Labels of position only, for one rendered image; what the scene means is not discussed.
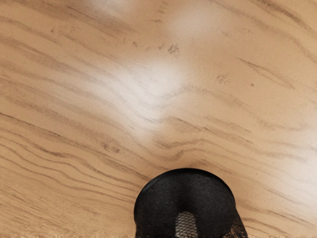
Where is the black mesh pen holder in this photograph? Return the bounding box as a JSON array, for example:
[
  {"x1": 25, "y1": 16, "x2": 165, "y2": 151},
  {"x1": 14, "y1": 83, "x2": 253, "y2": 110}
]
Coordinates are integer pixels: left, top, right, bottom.
[{"x1": 133, "y1": 168, "x2": 248, "y2": 238}]

